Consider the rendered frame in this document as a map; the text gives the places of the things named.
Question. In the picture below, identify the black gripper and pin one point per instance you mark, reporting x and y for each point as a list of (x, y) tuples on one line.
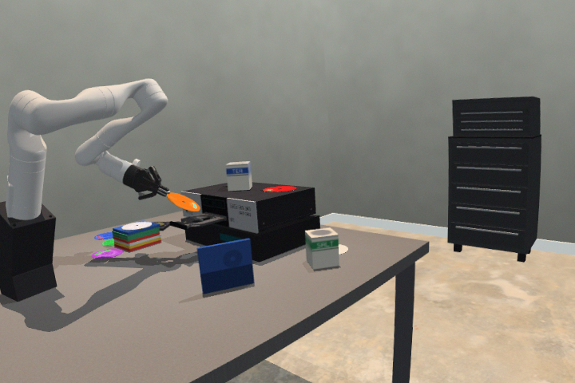
[(140, 180)]

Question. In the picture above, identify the purple cd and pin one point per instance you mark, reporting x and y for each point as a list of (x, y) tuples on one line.
[(102, 254)]

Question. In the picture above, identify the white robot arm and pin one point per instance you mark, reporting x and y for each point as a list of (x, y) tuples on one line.
[(37, 115)]

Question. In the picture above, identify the blue cd with orange label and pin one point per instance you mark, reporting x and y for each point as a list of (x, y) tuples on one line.
[(104, 236)]

